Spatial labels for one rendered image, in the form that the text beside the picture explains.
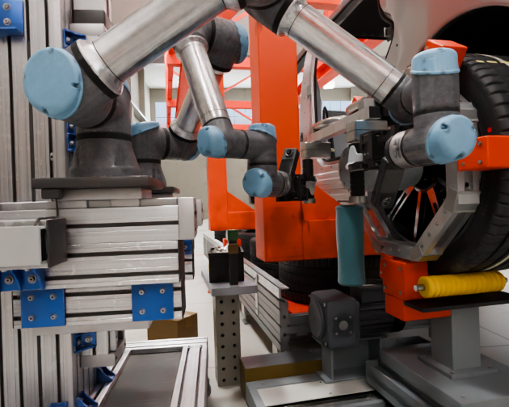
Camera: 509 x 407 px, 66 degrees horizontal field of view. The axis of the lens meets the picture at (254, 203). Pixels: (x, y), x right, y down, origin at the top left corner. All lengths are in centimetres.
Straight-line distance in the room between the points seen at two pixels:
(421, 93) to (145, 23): 49
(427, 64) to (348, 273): 74
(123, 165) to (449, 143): 63
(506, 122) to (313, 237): 83
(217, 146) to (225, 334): 98
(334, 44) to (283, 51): 82
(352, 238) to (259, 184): 42
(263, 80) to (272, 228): 58
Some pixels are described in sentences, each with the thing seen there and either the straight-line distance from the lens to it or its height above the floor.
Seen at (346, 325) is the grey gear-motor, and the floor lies 31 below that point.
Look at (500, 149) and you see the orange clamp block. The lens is 100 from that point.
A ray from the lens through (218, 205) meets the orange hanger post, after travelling 344.
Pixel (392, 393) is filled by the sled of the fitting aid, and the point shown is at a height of 13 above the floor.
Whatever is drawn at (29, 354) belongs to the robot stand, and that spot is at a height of 40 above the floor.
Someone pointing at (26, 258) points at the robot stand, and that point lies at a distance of 79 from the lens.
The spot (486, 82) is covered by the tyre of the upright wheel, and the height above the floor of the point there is 103.
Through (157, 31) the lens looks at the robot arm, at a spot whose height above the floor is 106.
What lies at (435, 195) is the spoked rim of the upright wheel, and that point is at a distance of 127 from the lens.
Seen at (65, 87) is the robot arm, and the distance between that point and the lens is 77.
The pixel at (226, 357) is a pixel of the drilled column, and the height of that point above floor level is 12.
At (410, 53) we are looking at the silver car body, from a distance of 164.
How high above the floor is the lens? 76
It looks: level
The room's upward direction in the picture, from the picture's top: 2 degrees counter-clockwise
